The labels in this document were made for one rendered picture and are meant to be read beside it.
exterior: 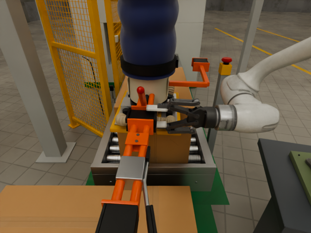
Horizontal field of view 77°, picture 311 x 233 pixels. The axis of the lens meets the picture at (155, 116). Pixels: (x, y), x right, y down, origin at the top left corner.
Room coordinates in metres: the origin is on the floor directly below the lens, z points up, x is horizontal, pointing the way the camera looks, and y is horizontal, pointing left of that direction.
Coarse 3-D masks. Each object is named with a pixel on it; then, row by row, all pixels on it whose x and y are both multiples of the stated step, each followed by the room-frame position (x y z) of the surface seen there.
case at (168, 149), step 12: (180, 72) 1.32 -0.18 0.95; (120, 96) 0.95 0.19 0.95; (180, 96) 0.95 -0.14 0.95; (192, 108) 0.83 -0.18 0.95; (120, 144) 0.83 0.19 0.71; (156, 144) 0.83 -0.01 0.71; (168, 144) 0.83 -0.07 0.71; (180, 144) 0.83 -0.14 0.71; (120, 156) 0.84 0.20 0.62; (156, 156) 0.83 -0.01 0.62; (168, 156) 0.83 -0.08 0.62; (180, 156) 0.83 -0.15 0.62
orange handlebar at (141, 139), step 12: (204, 72) 0.94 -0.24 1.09; (168, 84) 0.82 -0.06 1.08; (180, 84) 0.82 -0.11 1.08; (192, 84) 0.81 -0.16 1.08; (204, 84) 0.81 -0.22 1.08; (132, 132) 0.46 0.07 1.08; (144, 132) 0.47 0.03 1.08; (132, 144) 0.41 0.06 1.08; (144, 144) 0.41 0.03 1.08; (144, 156) 0.37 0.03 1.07; (120, 180) 0.29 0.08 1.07; (120, 192) 0.27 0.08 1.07; (132, 192) 0.27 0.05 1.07
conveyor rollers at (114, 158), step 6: (114, 132) 1.16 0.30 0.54; (114, 138) 1.08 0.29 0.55; (192, 138) 1.08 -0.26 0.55; (114, 150) 0.98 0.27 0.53; (192, 150) 0.97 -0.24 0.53; (108, 156) 0.90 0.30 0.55; (114, 156) 0.90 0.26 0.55; (192, 156) 0.90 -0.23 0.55; (198, 156) 0.90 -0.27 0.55; (108, 162) 0.89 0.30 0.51; (114, 162) 0.89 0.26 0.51; (192, 162) 0.88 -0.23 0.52; (198, 162) 0.88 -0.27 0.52
